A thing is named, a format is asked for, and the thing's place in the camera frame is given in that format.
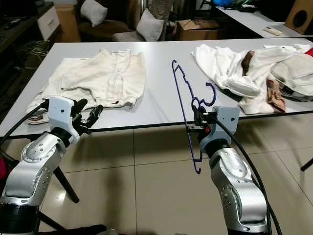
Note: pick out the grey patterned fabric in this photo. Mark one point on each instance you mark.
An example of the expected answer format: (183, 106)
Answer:
(161, 10)

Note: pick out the grey cushion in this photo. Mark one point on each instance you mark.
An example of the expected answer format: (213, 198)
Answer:
(149, 27)
(94, 12)

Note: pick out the beige brown patterned cloth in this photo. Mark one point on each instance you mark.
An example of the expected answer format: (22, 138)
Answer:
(276, 98)

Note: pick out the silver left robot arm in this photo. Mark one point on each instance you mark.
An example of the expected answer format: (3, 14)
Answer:
(39, 169)

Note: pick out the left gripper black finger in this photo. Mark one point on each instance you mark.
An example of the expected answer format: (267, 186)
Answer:
(80, 108)
(97, 112)

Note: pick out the wooden speaker box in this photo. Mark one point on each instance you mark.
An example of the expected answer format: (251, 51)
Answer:
(298, 17)

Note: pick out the white hooded sweater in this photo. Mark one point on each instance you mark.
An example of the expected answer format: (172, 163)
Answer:
(225, 63)

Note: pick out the brown armchair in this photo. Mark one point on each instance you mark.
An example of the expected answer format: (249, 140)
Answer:
(102, 30)

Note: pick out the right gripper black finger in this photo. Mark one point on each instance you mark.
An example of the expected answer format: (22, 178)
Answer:
(203, 116)
(196, 114)

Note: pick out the cream folded garment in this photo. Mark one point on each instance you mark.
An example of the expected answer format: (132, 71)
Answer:
(296, 73)

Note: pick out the small brown cloth piece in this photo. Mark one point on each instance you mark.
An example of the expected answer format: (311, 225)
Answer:
(252, 61)

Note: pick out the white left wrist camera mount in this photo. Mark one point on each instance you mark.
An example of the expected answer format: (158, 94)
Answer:
(61, 111)

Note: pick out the black media stand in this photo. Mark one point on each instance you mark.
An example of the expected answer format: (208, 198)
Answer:
(24, 29)

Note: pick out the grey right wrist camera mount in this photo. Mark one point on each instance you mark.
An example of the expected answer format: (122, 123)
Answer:
(227, 120)

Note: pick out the beige remote control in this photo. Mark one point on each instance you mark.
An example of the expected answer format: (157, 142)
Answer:
(273, 31)

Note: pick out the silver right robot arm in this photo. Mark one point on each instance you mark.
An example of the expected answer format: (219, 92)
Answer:
(239, 191)

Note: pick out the purple clothes hanger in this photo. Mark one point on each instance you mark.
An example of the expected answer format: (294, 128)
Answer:
(184, 117)

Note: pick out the red cloth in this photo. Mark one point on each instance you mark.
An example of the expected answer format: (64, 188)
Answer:
(309, 52)

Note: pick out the open cardboard box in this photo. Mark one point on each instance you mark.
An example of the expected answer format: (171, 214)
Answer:
(198, 32)

